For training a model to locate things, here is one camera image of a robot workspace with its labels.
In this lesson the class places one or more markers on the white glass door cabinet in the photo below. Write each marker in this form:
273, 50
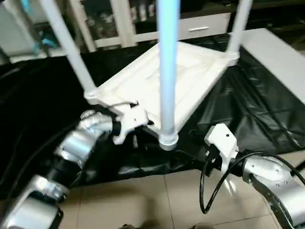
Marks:
119, 21

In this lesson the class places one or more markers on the teal plastic object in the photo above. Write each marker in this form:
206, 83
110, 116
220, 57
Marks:
45, 43

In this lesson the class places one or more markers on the white plastic table top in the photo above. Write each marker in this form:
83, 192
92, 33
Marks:
152, 81

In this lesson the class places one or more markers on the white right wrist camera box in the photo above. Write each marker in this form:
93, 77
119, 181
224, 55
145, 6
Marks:
221, 138

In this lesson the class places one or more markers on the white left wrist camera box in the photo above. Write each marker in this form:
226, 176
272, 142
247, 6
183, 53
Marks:
131, 119

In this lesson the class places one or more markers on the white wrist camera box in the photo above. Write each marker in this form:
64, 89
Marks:
221, 138
131, 119

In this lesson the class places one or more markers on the black work mat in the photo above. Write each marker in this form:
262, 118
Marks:
248, 109

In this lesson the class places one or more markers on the white drawer unit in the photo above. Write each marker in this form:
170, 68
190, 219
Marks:
202, 27

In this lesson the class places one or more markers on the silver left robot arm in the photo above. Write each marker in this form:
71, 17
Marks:
71, 157

